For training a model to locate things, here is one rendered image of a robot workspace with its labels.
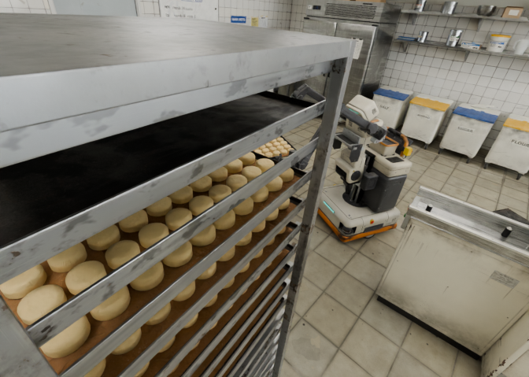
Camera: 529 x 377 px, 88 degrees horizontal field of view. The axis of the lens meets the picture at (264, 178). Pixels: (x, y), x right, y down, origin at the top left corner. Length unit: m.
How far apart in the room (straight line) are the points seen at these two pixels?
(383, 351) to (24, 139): 2.21
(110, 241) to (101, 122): 0.31
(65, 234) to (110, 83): 0.14
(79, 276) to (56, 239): 0.21
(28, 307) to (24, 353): 0.18
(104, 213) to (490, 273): 1.95
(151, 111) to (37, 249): 0.15
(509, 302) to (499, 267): 0.22
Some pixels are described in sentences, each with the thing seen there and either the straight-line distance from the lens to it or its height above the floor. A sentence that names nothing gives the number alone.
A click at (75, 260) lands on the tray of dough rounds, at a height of 1.51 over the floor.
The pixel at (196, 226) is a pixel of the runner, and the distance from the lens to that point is 0.40.
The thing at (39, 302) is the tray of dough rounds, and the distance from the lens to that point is 0.49.
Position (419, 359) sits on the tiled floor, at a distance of 2.36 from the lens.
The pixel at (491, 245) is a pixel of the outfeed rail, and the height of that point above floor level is 0.87.
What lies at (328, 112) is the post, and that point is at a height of 1.67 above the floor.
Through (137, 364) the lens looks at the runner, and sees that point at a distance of 0.51.
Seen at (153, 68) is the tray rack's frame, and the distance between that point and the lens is 0.25.
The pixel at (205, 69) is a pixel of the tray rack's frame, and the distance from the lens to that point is 0.28.
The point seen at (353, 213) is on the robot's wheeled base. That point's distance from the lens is 2.72.
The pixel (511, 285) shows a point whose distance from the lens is 2.06.
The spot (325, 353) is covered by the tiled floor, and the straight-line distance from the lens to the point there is 2.13.
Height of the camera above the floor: 1.86
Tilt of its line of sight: 32 degrees down
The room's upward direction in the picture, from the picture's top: 5 degrees clockwise
